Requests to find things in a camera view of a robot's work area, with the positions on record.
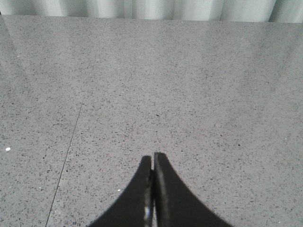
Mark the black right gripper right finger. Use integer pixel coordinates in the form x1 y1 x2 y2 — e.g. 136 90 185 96
154 152 230 227

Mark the grey pleated curtain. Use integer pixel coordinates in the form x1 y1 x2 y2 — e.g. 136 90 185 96
0 0 303 23

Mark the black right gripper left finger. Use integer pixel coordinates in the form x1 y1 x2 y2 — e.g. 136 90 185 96
90 156 152 227

